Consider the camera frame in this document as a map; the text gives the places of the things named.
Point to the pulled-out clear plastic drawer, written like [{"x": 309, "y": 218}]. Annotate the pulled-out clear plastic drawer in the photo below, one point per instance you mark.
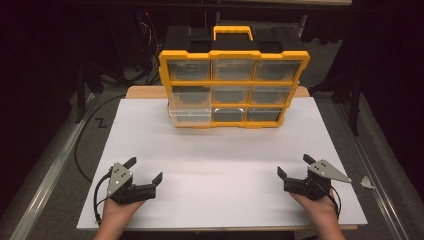
[{"x": 190, "y": 115}]

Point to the white board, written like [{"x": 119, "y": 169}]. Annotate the white board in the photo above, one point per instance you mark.
[{"x": 226, "y": 160}]

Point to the set of clear cabinet drawers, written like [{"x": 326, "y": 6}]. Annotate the set of clear cabinet drawers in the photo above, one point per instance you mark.
[{"x": 233, "y": 70}]

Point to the person's left hand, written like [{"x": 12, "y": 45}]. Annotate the person's left hand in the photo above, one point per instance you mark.
[{"x": 116, "y": 213}]

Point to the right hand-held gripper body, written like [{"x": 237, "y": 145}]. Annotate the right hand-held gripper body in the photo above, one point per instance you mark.
[{"x": 318, "y": 181}]

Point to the person's right hand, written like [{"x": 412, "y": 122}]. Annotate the person's right hand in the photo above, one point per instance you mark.
[{"x": 321, "y": 210}]

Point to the yellow black organizer cabinet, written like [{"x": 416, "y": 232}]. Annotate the yellow black organizer cabinet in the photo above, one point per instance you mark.
[{"x": 233, "y": 45}]

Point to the white crumpled paper scrap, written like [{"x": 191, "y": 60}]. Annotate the white crumpled paper scrap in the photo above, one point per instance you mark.
[{"x": 366, "y": 182}]

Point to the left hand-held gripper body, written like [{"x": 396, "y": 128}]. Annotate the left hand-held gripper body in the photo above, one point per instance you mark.
[{"x": 119, "y": 180}]

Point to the black metal stand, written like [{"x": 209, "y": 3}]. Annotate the black metal stand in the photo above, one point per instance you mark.
[
  {"x": 81, "y": 90},
  {"x": 355, "y": 100}
]

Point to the metal floor rail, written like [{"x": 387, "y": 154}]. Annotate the metal floor rail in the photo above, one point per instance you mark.
[
  {"x": 370, "y": 166},
  {"x": 50, "y": 170}
]

